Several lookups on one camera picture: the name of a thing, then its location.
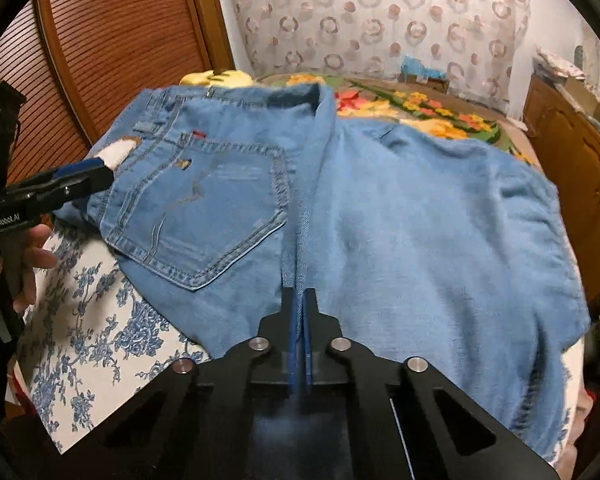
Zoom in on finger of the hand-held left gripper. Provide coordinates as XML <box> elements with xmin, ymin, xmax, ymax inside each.
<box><xmin>17</xmin><ymin>166</ymin><xmax>117</xmax><ymax>208</ymax></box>
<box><xmin>7</xmin><ymin>156</ymin><xmax>107</xmax><ymax>196</ymax></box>

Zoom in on person's left hand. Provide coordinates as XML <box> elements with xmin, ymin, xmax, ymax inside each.
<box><xmin>0</xmin><ymin>224</ymin><xmax>59</xmax><ymax>314</ymax></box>

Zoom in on colourful floral blanket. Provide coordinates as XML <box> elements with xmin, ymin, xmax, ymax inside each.
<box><xmin>257</xmin><ymin>72</ymin><xmax>537</xmax><ymax>166</ymax></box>

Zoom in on yellow pillow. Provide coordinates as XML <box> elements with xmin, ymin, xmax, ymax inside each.
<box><xmin>180</xmin><ymin>68</ymin><xmax>254</xmax><ymax>89</ymax></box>

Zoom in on white blue floral bed sheet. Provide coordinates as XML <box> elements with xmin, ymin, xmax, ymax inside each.
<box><xmin>17</xmin><ymin>220</ymin><xmax>600</xmax><ymax>466</ymax></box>

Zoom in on clutter on cabinet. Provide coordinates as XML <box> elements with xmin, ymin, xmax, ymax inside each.
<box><xmin>531</xmin><ymin>44</ymin><xmax>600</xmax><ymax>133</ymax></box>

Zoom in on blue denim pants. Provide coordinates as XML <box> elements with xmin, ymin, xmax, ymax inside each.
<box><xmin>54</xmin><ymin>82</ymin><xmax>592</xmax><ymax>466</ymax></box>

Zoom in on circle print curtain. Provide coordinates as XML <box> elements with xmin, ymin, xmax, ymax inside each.
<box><xmin>224</xmin><ymin>0</ymin><xmax>537</xmax><ymax>117</ymax></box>

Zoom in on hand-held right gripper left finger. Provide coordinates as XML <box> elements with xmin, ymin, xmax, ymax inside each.
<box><xmin>62</xmin><ymin>287</ymin><xmax>301</xmax><ymax>480</ymax></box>

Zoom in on wooden cabinet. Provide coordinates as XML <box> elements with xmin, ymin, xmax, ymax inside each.
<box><xmin>522</xmin><ymin>72</ymin><xmax>600</xmax><ymax>286</ymax></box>

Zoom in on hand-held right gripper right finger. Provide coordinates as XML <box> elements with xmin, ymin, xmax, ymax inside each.
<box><xmin>304</xmin><ymin>288</ymin><xmax>557</xmax><ymax>480</ymax></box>

